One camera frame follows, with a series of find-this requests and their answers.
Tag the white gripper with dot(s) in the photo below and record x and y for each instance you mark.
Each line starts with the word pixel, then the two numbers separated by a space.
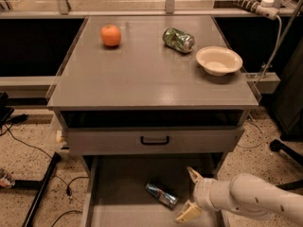
pixel 202 192

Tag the blue silver redbull can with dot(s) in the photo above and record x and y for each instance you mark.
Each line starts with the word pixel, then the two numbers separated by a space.
pixel 162 194

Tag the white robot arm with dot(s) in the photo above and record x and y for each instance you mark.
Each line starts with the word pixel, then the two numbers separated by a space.
pixel 245 195

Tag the open middle drawer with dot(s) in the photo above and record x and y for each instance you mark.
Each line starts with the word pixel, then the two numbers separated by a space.
pixel 117 195

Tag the grey drawer cabinet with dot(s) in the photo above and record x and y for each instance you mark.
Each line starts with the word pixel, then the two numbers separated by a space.
pixel 142 84

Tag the crushed green soda can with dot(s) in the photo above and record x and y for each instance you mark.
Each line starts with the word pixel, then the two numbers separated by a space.
pixel 178 40

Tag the white paper bowl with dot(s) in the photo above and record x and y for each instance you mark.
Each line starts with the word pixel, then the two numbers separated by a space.
pixel 219 61

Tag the orange fruit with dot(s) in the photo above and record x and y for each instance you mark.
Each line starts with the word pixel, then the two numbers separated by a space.
pixel 110 35

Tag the small crumpled wrapper on floor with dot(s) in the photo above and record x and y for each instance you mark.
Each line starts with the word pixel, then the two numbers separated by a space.
pixel 6 180

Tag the white power strip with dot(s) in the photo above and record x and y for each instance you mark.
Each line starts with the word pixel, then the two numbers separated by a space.
pixel 264 8

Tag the black device at left edge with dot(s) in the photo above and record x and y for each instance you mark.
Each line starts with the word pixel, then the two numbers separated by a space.
pixel 5 110

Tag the closed top drawer with handle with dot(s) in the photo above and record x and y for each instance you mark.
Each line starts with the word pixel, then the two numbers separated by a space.
pixel 152 141

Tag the black floor stand frame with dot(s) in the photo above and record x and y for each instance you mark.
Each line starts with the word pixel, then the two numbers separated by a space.
pixel 39 187

